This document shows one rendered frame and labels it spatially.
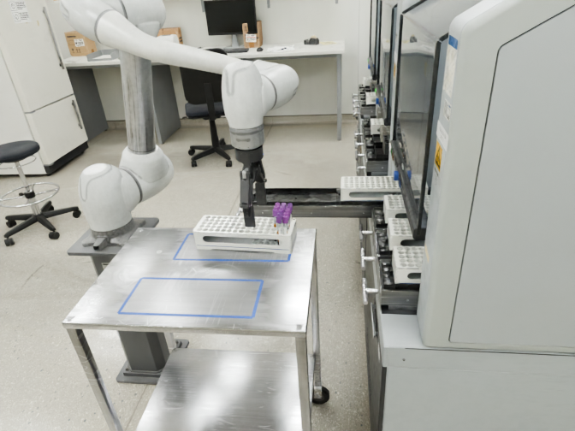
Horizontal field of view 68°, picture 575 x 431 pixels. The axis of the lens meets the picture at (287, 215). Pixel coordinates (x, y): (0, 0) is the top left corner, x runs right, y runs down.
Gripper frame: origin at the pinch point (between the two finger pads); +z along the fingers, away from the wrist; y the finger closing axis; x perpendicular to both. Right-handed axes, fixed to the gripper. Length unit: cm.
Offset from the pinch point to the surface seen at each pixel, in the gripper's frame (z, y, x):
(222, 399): 65, 16, -15
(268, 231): 4.8, 3.1, 3.9
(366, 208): 13.4, -28.5, 31.5
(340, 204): 12.6, -29.0, 22.2
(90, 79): 31, -351, -291
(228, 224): 5.4, -0.8, -9.6
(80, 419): 93, 13, -80
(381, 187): 6.5, -31.0, 36.2
